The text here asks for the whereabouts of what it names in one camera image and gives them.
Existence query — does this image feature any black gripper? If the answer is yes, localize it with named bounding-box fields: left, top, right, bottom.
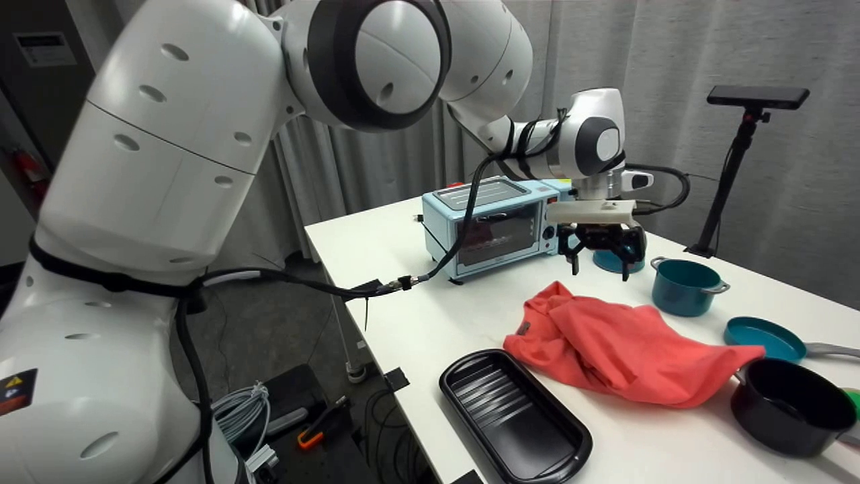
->
left=552, top=220, right=648, bottom=281

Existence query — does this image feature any red printed shirt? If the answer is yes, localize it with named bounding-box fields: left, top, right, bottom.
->
left=500, top=280, right=769, bottom=413

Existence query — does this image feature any teal toy pot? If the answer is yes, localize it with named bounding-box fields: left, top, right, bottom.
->
left=648, top=253, right=730, bottom=320

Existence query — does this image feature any light blue toaster oven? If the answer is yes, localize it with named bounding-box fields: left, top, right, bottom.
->
left=419, top=174, right=578, bottom=285

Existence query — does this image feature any black ridged grill tray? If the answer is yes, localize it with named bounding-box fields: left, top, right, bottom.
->
left=434, top=347, right=595, bottom=484

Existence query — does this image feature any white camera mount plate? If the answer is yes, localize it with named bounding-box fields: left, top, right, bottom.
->
left=547, top=198, right=638, bottom=228

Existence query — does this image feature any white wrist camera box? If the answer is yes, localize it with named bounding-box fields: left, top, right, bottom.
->
left=615, top=167, right=658, bottom=194

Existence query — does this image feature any black camera cable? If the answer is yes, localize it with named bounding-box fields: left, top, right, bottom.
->
left=626, top=162, right=693, bottom=217

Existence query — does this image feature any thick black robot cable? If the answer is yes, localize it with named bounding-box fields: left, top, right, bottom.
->
left=23, top=109, right=574, bottom=484

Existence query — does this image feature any black camera tripod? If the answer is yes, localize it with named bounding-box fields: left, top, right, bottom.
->
left=683, top=84, right=810, bottom=257

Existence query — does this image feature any teal pan with grey handle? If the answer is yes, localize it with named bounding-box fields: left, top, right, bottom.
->
left=722, top=314, right=860, bottom=365

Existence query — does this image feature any black pot with grey handle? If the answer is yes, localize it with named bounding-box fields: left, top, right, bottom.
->
left=727, top=355, right=860, bottom=460

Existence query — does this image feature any orange handled tool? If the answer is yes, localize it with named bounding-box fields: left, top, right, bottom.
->
left=294, top=396, right=349, bottom=452

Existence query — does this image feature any grey cable bundle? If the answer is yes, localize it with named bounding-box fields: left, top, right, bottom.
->
left=206, top=382, right=282, bottom=484

